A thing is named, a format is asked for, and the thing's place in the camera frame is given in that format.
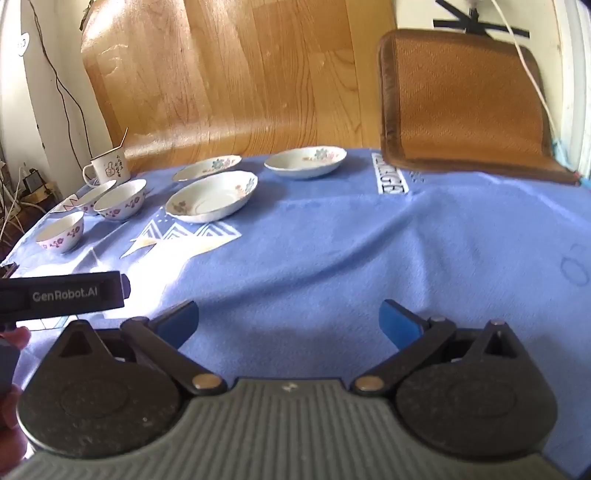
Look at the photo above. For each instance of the white floral bowl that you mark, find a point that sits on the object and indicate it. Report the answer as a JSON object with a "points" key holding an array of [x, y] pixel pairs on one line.
{"points": [[94, 194], [61, 233], [121, 201]]}

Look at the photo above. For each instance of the white framed frosted window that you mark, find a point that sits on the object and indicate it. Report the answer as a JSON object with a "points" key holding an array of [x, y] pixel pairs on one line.
{"points": [[575, 83]]}

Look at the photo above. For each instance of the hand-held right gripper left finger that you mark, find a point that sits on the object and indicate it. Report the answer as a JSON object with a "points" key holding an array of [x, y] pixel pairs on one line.
{"points": [[182, 323]]}

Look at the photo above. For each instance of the black tape cross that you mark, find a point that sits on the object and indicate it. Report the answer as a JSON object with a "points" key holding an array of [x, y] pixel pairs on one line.
{"points": [[475, 23]]}

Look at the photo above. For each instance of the person's left hand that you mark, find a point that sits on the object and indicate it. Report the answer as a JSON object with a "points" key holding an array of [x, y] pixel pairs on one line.
{"points": [[21, 337]]}

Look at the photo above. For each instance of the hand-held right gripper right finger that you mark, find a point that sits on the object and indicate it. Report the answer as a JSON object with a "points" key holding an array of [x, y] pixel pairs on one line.
{"points": [[397, 325]]}

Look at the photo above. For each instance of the light blue cloth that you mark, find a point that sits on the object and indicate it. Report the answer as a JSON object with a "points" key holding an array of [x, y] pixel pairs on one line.
{"points": [[561, 154]]}

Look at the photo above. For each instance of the black power adapter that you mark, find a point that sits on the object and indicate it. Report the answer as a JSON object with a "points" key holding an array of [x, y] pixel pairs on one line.
{"points": [[33, 181]]}

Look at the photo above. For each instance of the white scalloped floral plate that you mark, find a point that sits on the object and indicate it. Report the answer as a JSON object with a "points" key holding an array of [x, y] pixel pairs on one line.
{"points": [[210, 198]]}

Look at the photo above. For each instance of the blue printed cloth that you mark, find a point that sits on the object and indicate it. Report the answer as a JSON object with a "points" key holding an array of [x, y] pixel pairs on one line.
{"points": [[346, 240]]}

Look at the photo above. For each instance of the brown woven mat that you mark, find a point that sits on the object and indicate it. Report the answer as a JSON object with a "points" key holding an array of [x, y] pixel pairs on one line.
{"points": [[461, 101]]}

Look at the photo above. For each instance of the wood-pattern wall sheet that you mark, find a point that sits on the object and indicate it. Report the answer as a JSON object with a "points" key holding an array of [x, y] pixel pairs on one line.
{"points": [[231, 78]]}

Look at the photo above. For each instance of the white enamel mug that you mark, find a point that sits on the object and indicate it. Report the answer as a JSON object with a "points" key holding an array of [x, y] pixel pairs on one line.
{"points": [[110, 168]]}

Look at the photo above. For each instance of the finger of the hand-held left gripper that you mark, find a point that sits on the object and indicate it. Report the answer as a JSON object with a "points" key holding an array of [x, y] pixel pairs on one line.
{"points": [[126, 287]]}

